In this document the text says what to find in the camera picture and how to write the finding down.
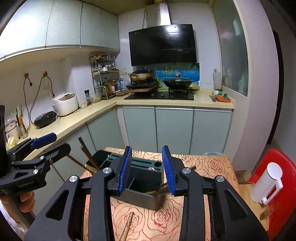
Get light wooden chopstick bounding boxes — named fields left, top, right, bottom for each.
left=119, top=212, right=134, bottom=241

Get lower kitchen cabinets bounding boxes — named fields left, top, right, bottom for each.
left=29, top=101, right=233, bottom=213

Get person's left hand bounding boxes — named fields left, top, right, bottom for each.
left=20, top=191, right=35, bottom=213

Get black countertop appliance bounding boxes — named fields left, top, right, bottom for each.
left=34, top=111, right=57, bottom=128

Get utensil jar on counter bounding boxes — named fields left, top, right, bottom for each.
left=16, top=105, right=28, bottom=139

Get white rice cooker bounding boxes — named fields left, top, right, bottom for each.
left=52, top=93, right=78, bottom=116

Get white electric kettle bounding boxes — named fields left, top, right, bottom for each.
left=250, top=162, right=283, bottom=205

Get red plastic chair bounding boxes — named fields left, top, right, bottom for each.
left=249, top=149, right=295, bottom=240

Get pepper grinder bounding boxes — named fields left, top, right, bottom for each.
left=84, top=89, right=92, bottom=106

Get rose pattern tablecloth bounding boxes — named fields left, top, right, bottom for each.
left=93, top=148, right=241, bottom=240

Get metal spice rack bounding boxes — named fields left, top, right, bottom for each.
left=89, top=54, right=120, bottom=99

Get dark green utensil holder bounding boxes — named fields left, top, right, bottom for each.
left=89, top=150, right=168, bottom=211

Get brass coloured pan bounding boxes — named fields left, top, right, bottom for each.
left=128, top=69, right=154, bottom=81

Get black gas stove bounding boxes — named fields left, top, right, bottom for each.
left=125, top=89, right=194, bottom=100

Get orange cutting board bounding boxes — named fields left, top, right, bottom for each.
left=215, top=95, right=231, bottom=103

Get black wok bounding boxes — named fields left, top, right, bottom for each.
left=164, top=78, right=192, bottom=90

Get white plastic jug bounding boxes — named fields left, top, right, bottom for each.
left=213, top=69, right=222, bottom=90

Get black range hood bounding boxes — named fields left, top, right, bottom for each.
left=128, top=24, right=197, bottom=66

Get frosted glass door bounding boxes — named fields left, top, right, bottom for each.
left=212, top=1, right=248, bottom=96

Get black power cable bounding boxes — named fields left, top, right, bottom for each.
left=22, top=73, right=34, bottom=130
left=28, top=72, right=56, bottom=121

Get upper wall cabinets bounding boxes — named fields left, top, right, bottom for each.
left=1, top=1, right=120, bottom=60

